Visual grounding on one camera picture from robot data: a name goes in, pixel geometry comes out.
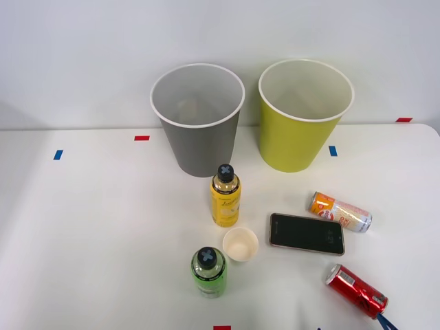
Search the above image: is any red drink can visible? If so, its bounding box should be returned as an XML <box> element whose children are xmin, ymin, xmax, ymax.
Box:
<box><xmin>322</xmin><ymin>263</ymin><xmax>389</xmax><ymax>320</ymax></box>

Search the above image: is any black smartphone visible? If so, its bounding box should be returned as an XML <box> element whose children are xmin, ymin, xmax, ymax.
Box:
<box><xmin>269</xmin><ymin>212</ymin><xmax>346</xmax><ymax>256</ymax></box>

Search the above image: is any small white paper cup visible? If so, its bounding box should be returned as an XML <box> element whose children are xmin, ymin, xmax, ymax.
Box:
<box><xmin>222</xmin><ymin>227</ymin><xmax>259</xmax><ymax>263</ymax></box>

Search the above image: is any orange and white can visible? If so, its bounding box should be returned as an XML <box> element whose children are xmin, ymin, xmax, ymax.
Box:
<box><xmin>307</xmin><ymin>191</ymin><xmax>373</xmax><ymax>234</ymax></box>

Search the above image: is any green label plastic bottle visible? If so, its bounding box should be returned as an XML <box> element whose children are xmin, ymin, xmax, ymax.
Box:
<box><xmin>190</xmin><ymin>246</ymin><xmax>228</xmax><ymax>300</ymax></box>

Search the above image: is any yellow label plastic bottle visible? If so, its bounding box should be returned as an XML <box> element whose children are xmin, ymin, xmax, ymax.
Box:
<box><xmin>210</xmin><ymin>164</ymin><xmax>242</xmax><ymax>228</ymax></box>

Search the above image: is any yellow-green plastic waste bin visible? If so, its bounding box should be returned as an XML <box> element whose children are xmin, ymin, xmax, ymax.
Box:
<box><xmin>258</xmin><ymin>58</ymin><xmax>355</xmax><ymax>174</ymax></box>

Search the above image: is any grey plastic waste bin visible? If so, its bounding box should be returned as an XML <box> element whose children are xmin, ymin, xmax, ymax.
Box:
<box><xmin>149</xmin><ymin>63</ymin><xmax>246</xmax><ymax>179</ymax></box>

